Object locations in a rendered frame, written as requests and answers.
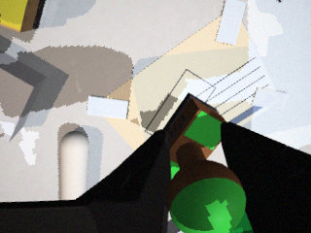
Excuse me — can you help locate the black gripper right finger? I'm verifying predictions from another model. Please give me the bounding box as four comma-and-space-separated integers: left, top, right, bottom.
221, 121, 311, 233

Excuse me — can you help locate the green ink pad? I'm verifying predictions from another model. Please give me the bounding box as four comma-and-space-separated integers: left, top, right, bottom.
167, 211, 254, 233

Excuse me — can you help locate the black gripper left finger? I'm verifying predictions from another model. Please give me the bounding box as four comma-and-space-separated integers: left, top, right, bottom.
0, 129, 171, 233

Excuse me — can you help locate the rubber stamp with yellow knob handle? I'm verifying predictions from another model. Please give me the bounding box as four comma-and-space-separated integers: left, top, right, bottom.
0, 0, 46, 32

